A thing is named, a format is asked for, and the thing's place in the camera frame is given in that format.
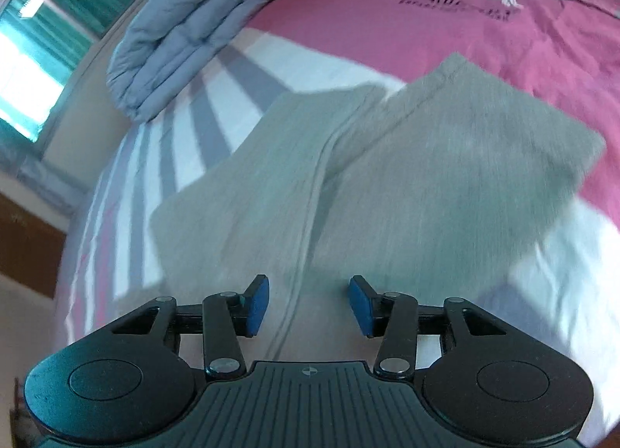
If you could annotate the wooden bedside cabinet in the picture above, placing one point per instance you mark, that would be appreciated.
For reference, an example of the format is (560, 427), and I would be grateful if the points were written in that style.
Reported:
(26, 244)

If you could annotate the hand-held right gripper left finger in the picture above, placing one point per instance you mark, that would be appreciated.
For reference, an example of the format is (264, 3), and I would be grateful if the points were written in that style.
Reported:
(259, 306)

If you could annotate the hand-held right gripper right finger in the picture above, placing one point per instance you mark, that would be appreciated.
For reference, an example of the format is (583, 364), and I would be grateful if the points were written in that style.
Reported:
(358, 305)

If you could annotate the pink striped bed sheet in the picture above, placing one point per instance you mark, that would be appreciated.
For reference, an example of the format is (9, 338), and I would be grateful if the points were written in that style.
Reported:
(508, 51)

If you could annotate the folded blue quilt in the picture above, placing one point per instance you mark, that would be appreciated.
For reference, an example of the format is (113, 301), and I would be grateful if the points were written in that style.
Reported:
(179, 46)

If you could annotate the window with green screen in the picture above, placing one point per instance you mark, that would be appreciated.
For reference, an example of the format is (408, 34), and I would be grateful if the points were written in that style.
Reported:
(43, 22)

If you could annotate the grey pants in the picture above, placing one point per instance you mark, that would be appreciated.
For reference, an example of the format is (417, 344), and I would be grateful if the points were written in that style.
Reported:
(387, 177)

